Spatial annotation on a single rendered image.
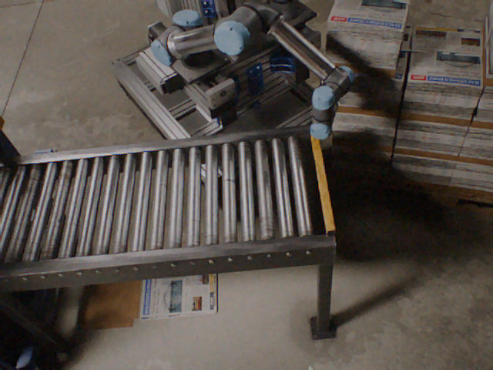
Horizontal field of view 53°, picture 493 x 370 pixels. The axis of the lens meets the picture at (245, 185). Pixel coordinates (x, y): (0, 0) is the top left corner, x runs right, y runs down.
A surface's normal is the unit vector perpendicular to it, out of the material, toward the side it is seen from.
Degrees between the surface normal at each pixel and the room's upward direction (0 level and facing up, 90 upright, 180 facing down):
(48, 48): 0
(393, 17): 3
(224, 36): 86
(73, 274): 90
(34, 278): 90
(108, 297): 0
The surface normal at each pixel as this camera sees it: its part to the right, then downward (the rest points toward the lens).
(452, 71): -0.12, -0.60
